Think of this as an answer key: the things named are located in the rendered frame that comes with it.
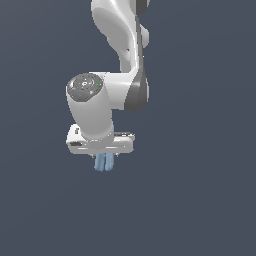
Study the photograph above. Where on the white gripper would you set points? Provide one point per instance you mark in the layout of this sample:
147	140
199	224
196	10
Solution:
118	143

